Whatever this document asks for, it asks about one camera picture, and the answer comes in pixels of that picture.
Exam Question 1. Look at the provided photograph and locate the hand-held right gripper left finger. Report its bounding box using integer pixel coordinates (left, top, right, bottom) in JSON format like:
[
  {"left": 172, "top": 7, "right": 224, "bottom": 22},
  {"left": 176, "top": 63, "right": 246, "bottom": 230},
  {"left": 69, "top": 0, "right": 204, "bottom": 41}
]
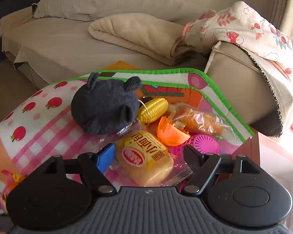
[{"left": 43, "top": 143, "right": 118, "bottom": 197}]

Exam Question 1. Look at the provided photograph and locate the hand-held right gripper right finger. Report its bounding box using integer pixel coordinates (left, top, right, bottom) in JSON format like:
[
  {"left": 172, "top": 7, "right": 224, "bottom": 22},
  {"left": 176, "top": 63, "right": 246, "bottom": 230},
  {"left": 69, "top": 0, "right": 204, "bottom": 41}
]
[{"left": 182, "top": 144, "right": 262, "bottom": 197}]

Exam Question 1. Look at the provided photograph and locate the pink plastic ball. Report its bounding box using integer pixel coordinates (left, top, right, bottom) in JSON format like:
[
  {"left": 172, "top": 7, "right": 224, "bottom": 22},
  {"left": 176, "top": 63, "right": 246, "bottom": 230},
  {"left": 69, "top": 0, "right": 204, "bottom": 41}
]
[{"left": 183, "top": 134, "right": 221, "bottom": 156}]

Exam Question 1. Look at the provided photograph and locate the orange plastic toy slice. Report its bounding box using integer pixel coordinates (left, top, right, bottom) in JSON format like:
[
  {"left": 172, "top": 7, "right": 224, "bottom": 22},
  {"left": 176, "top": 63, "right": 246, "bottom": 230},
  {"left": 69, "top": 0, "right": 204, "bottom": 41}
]
[{"left": 157, "top": 116, "right": 190, "bottom": 147}]

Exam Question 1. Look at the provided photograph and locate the long bread roll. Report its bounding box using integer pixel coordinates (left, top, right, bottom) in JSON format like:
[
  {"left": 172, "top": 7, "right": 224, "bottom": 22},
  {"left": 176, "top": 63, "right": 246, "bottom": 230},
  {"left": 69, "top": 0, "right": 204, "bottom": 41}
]
[{"left": 167, "top": 102, "right": 235, "bottom": 140}]

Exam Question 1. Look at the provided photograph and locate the yellow bread packet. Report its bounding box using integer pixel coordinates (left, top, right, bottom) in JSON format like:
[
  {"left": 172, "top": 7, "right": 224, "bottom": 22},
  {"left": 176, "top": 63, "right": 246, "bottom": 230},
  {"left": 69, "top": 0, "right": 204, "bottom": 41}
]
[{"left": 98, "top": 123, "right": 193, "bottom": 188}]

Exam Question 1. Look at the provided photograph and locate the black plush toy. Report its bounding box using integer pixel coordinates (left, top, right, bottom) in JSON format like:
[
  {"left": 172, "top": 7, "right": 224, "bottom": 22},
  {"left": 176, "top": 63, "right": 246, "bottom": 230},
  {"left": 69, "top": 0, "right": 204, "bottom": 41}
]
[{"left": 71, "top": 72, "right": 142, "bottom": 135}]

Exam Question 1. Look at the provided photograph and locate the yellow toy corn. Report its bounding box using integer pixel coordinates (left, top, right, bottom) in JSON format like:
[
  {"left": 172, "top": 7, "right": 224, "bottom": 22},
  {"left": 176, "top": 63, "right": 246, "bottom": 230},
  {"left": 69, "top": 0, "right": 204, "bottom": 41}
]
[{"left": 137, "top": 98, "right": 169, "bottom": 124}]

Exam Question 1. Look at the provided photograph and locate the colourful play mat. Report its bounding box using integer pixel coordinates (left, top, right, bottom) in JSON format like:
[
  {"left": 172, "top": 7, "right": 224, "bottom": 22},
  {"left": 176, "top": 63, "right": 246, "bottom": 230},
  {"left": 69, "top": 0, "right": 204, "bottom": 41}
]
[{"left": 0, "top": 68, "right": 256, "bottom": 210}]

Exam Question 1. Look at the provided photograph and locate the beige sofa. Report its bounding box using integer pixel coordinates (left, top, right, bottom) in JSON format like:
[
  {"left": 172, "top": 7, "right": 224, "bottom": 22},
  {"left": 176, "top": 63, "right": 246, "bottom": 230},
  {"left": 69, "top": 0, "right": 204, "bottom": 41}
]
[{"left": 0, "top": 0, "right": 284, "bottom": 137}]

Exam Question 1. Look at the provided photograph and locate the folded beige blanket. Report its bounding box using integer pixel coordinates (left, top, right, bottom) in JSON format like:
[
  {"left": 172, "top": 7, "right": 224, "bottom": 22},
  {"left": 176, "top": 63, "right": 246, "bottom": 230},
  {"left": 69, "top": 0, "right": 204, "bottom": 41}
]
[{"left": 88, "top": 13, "right": 198, "bottom": 66}]

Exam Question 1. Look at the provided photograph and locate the floral white quilt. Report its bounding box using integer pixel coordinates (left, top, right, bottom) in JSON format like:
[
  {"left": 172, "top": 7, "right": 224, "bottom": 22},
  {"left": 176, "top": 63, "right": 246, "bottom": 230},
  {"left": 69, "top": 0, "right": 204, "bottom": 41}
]
[{"left": 182, "top": 1, "right": 293, "bottom": 81}]

